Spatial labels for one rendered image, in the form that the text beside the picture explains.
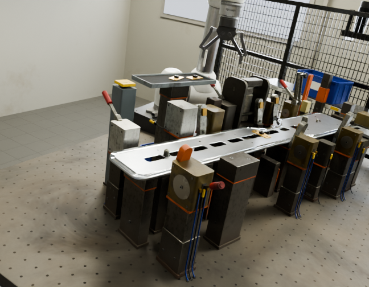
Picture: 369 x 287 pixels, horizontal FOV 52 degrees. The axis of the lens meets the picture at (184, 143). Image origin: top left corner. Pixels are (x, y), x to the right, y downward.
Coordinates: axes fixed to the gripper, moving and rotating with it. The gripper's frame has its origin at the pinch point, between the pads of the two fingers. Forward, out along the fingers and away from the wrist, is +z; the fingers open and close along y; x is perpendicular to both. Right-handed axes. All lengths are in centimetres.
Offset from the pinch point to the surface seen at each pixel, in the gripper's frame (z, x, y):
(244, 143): 24.0, -20.9, 15.5
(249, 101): 16.2, 15.7, 16.3
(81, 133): 125, 185, -128
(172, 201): 30, -64, -5
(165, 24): 20, 336, -83
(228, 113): 19.2, 0.2, 7.6
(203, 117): 18.3, -15.8, -2.4
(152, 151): 24, -45, -16
